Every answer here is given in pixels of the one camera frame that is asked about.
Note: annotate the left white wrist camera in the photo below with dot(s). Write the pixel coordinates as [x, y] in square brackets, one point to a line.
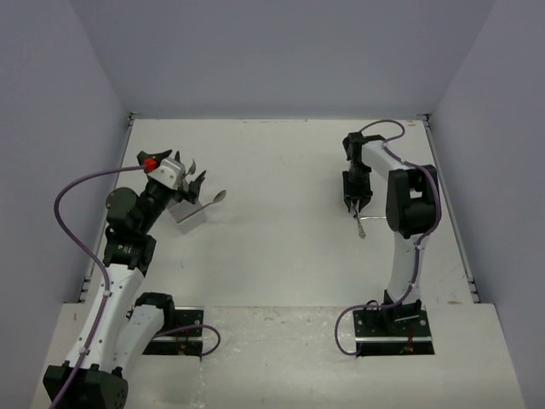
[169, 173]

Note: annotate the right corner metal bracket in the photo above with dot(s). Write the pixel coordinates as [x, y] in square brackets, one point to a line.
[425, 118]

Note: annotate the large steel spoon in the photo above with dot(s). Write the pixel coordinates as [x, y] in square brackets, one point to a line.
[216, 200]

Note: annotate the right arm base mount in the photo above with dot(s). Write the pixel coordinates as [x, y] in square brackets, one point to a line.
[383, 332]

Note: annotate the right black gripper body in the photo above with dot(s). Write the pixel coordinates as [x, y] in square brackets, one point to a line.
[358, 183]

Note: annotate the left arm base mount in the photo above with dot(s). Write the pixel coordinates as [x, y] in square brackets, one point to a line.
[184, 336]

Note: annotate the small ornate steel spoon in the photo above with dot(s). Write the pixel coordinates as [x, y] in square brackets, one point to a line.
[361, 231]

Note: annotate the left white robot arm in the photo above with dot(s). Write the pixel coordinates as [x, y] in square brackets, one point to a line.
[123, 324]

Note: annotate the corner metal bracket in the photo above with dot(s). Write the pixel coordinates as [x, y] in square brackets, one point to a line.
[132, 117]
[425, 118]

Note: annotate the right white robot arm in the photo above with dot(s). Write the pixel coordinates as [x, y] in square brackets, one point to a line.
[413, 212]

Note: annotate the crosswise steel spoon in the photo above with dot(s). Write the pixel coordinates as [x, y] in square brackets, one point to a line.
[367, 218]

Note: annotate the left corner metal bracket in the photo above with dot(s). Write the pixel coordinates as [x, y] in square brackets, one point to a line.
[132, 117]

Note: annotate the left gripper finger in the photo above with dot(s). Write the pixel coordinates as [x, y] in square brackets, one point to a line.
[194, 187]
[143, 157]

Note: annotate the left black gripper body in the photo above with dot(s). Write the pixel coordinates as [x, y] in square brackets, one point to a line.
[157, 198]

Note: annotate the clear plastic utensil container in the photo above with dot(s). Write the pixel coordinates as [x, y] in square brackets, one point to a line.
[176, 210]

